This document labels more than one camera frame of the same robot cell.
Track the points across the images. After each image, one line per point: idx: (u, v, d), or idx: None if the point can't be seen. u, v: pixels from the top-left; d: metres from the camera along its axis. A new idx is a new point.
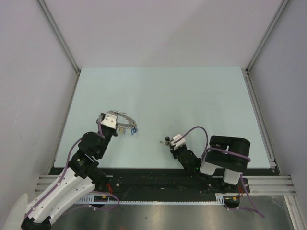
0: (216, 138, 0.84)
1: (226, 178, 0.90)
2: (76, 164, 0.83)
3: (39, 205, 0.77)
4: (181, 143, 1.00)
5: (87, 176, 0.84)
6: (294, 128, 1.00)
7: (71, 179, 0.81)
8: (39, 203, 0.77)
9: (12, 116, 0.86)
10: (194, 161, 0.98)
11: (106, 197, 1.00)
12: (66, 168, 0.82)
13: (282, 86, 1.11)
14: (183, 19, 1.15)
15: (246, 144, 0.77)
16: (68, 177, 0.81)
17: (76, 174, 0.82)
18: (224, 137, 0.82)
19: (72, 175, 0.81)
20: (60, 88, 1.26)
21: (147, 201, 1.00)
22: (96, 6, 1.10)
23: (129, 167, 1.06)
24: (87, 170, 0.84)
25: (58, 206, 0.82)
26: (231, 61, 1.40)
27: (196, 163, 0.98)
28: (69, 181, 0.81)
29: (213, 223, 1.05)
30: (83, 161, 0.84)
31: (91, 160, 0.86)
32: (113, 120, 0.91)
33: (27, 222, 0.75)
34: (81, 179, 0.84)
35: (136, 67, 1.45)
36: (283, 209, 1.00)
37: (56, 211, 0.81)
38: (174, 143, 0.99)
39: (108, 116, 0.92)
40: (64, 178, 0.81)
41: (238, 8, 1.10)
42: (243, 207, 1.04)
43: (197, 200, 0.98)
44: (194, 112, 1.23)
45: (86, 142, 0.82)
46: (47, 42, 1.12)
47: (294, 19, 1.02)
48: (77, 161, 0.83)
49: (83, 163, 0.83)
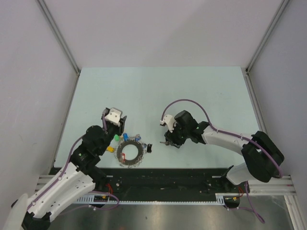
0: (264, 136, 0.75)
1: (229, 174, 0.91)
2: (78, 158, 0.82)
3: (39, 200, 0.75)
4: (168, 120, 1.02)
5: (87, 171, 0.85)
6: (294, 128, 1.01)
7: (72, 174, 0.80)
8: (39, 198, 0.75)
9: (12, 117, 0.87)
10: (185, 119, 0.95)
11: (106, 196, 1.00)
12: (67, 163, 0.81)
13: (282, 86, 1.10)
14: (183, 19, 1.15)
15: (282, 160, 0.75)
16: (69, 171, 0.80)
17: (77, 169, 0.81)
18: (271, 142, 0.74)
19: (74, 170, 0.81)
20: (60, 87, 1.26)
21: (147, 201, 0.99)
22: (96, 6, 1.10)
23: (130, 167, 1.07)
24: (88, 166, 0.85)
25: (58, 202, 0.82)
26: (232, 61, 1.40)
27: (188, 122, 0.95)
28: (70, 176, 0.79)
29: (213, 223, 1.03)
30: (84, 155, 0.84)
31: (92, 155, 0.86)
32: (117, 116, 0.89)
33: (27, 216, 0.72)
34: (82, 175, 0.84)
35: (136, 67, 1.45)
36: (283, 209, 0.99)
37: (57, 208, 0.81)
38: (163, 120, 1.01)
39: (113, 111, 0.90)
40: (65, 173, 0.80)
41: (238, 8, 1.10)
42: (243, 207, 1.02)
43: (197, 200, 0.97)
44: (181, 108, 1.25)
45: (89, 135, 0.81)
46: (48, 42, 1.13)
47: (294, 19, 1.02)
48: (78, 155, 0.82)
49: (84, 158, 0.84)
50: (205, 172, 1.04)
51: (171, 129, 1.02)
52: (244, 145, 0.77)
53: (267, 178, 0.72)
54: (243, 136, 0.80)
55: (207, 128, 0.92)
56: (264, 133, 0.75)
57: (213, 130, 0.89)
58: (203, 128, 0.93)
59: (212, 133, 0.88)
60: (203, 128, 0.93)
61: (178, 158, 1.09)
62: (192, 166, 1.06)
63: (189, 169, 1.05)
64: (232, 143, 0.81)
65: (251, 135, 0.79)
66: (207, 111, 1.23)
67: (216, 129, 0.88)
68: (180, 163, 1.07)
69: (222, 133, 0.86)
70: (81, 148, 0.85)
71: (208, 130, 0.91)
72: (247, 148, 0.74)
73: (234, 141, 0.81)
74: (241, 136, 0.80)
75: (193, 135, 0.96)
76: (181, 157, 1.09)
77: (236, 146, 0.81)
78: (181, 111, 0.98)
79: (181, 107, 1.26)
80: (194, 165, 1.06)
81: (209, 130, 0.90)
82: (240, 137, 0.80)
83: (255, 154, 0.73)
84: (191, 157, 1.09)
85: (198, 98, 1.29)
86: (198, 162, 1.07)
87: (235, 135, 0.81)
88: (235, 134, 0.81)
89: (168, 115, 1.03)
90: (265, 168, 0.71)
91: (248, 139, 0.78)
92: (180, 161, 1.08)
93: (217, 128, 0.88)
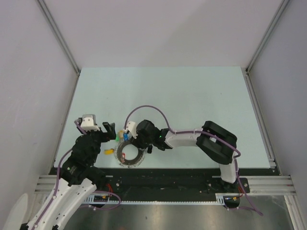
0: (212, 124, 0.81)
1: (222, 175, 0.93)
2: (67, 172, 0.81)
3: (41, 220, 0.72)
4: (131, 128, 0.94)
5: (80, 181, 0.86)
6: (293, 129, 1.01)
7: (66, 189, 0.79)
8: (40, 219, 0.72)
9: (12, 116, 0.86)
10: (148, 129, 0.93)
11: (106, 196, 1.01)
12: (58, 179, 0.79)
13: (282, 87, 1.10)
14: (183, 19, 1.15)
15: (235, 140, 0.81)
16: (62, 187, 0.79)
17: (69, 183, 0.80)
18: (219, 128, 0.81)
19: (66, 185, 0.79)
20: (60, 87, 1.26)
21: (147, 201, 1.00)
22: (96, 6, 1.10)
23: (130, 167, 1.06)
24: (80, 177, 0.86)
25: (63, 213, 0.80)
26: (232, 61, 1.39)
27: (151, 132, 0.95)
28: (64, 191, 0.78)
29: (213, 223, 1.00)
30: (74, 168, 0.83)
31: (83, 166, 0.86)
32: (90, 119, 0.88)
33: None
34: (76, 186, 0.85)
35: (136, 67, 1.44)
36: (282, 209, 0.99)
37: (63, 219, 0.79)
38: (127, 129, 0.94)
39: (85, 116, 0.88)
40: (59, 190, 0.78)
41: (238, 8, 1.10)
42: (243, 207, 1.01)
43: (197, 200, 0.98)
44: (181, 108, 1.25)
45: (78, 145, 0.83)
46: (47, 42, 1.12)
47: (293, 20, 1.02)
48: (67, 170, 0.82)
49: (74, 170, 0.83)
50: (205, 172, 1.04)
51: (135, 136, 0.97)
52: (198, 138, 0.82)
53: (227, 160, 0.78)
54: (195, 129, 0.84)
55: (168, 133, 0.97)
56: (211, 122, 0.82)
57: (172, 133, 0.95)
58: (165, 133, 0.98)
59: (172, 137, 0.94)
60: (164, 134, 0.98)
61: (178, 158, 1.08)
62: (192, 166, 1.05)
63: (189, 168, 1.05)
64: (189, 139, 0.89)
65: (202, 127, 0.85)
66: (207, 111, 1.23)
67: (174, 132, 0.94)
68: (180, 162, 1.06)
69: (181, 134, 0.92)
70: (70, 161, 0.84)
71: (169, 135, 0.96)
72: (202, 140, 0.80)
73: (189, 137, 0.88)
74: (194, 130, 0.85)
75: (157, 143, 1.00)
76: (181, 157, 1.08)
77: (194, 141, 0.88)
78: (143, 121, 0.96)
79: (181, 107, 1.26)
80: (194, 166, 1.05)
81: (170, 134, 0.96)
82: (194, 132, 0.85)
83: (209, 142, 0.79)
84: (192, 157, 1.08)
85: (198, 98, 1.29)
86: (199, 162, 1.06)
87: (189, 132, 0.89)
88: (189, 132, 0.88)
89: (131, 122, 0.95)
90: (222, 152, 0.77)
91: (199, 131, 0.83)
92: (181, 161, 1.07)
93: (175, 131, 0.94)
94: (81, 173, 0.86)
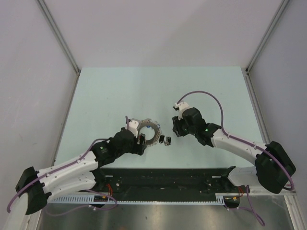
0: (277, 146, 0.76)
1: (231, 175, 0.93)
2: (99, 150, 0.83)
3: (53, 174, 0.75)
4: (183, 108, 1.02)
5: (100, 165, 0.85)
6: (293, 129, 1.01)
7: (91, 163, 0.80)
8: (54, 172, 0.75)
9: (12, 117, 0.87)
10: (195, 119, 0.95)
11: (106, 197, 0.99)
12: (88, 150, 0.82)
13: (282, 86, 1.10)
14: (183, 19, 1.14)
15: (294, 171, 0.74)
16: (88, 158, 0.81)
17: (96, 159, 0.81)
18: (284, 154, 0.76)
19: (93, 159, 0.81)
20: (60, 87, 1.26)
21: (147, 201, 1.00)
22: (96, 6, 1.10)
23: (128, 167, 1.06)
24: (104, 161, 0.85)
25: (60, 187, 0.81)
26: (232, 61, 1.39)
27: (197, 122, 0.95)
28: (88, 163, 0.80)
29: (213, 223, 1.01)
30: (106, 149, 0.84)
31: (111, 154, 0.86)
32: (136, 122, 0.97)
33: (37, 185, 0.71)
34: (94, 167, 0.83)
35: (136, 67, 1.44)
36: (283, 209, 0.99)
37: (58, 191, 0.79)
38: (178, 106, 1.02)
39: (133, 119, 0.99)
40: (84, 159, 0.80)
41: (238, 8, 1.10)
42: (243, 207, 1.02)
43: (197, 200, 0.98)
44: None
45: (121, 135, 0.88)
46: (47, 42, 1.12)
47: (294, 19, 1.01)
48: (100, 148, 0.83)
49: (104, 152, 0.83)
50: (205, 172, 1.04)
51: (180, 116, 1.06)
52: (258, 155, 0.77)
53: (277, 188, 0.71)
54: (256, 145, 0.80)
55: (218, 132, 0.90)
56: (277, 144, 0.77)
57: (224, 134, 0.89)
58: (213, 130, 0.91)
59: (222, 138, 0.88)
60: (213, 130, 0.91)
61: (179, 157, 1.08)
62: (193, 166, 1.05)
63: (190, 168, 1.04)
64: (244, 151, 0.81)
65: (265, 144, 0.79)
66: (207, 111, 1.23)
67: (227, 134, 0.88)
68: (180, 163, 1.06)
69: (234, 140, 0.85)
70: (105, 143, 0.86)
71: (218, 133, 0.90)
72: (261, 158, 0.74)
73: (246, 149, 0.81)
74: (254, 145, 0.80)
75: (201, 137, 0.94)
76: (181, 157, 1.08)
77: (248, 154, 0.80)
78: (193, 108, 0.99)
79: None
80: (193, 165, 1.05)
81: (219, 133, 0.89)
82: (253, 146, 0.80)
83: (268, 164, 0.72)
84: (191, 157, 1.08)
85: (198, 98, 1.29)
86: (198, 163, 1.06)
87: (248, 143, 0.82)
88: (248, 143, 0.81)
89: (185, 103, 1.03)
90: (276, 177, 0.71)
91: (261, 148, 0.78)
92: (181, 161, 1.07)
93: (228, 133, 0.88)
94: (107, 159, 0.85)
